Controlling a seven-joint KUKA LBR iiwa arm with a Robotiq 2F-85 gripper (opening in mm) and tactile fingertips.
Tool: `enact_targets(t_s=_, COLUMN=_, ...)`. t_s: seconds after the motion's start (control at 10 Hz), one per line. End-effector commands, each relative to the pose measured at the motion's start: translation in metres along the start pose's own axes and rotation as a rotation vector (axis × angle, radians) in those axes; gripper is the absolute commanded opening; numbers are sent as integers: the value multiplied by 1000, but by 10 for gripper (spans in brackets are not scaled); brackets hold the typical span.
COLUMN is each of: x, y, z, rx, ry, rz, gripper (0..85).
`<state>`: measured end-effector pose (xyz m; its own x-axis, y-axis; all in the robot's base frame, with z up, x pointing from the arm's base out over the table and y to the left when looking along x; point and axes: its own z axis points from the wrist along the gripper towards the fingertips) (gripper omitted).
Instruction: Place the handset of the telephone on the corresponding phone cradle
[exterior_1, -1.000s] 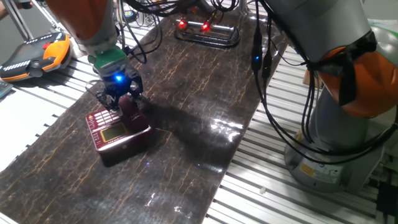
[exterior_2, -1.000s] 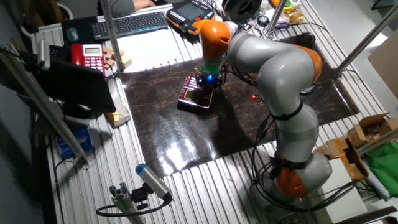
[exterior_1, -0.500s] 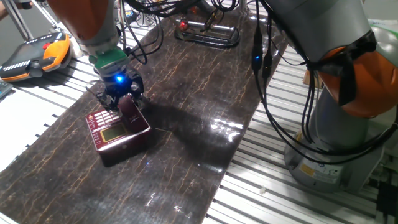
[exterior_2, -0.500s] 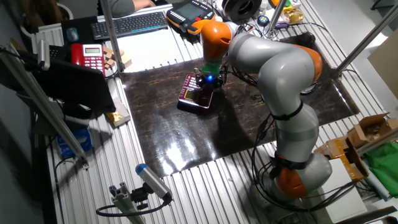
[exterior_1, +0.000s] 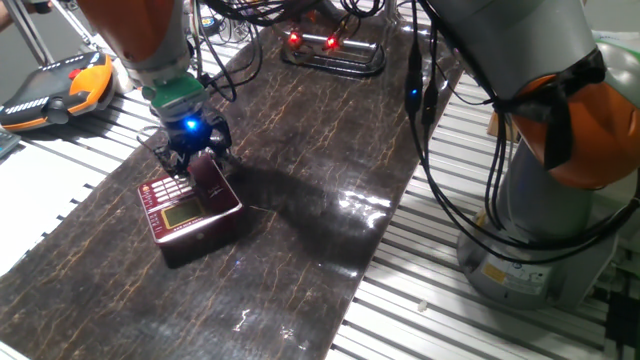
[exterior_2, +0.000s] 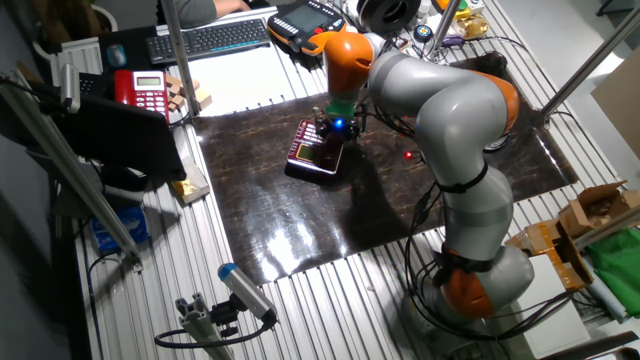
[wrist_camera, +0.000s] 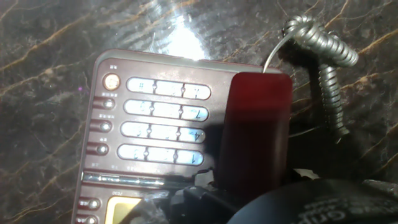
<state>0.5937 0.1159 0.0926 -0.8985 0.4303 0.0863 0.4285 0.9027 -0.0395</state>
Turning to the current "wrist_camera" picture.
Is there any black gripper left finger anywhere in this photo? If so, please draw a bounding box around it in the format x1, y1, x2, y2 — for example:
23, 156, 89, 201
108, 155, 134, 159
169, 185, 240, 224

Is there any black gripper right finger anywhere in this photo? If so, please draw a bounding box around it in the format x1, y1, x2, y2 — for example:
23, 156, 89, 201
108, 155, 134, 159
292, 168, 321, 181

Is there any dark red telephone handset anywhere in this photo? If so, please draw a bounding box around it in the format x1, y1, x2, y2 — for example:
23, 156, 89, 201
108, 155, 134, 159
216, 72, 293, 206

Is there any dark red telephone base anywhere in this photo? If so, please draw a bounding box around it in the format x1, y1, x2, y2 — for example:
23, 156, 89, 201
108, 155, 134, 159
70, 49, 284, 224

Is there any grey coiled phone cord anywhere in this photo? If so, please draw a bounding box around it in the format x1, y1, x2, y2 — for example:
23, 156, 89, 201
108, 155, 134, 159
262, 14, 359, 144

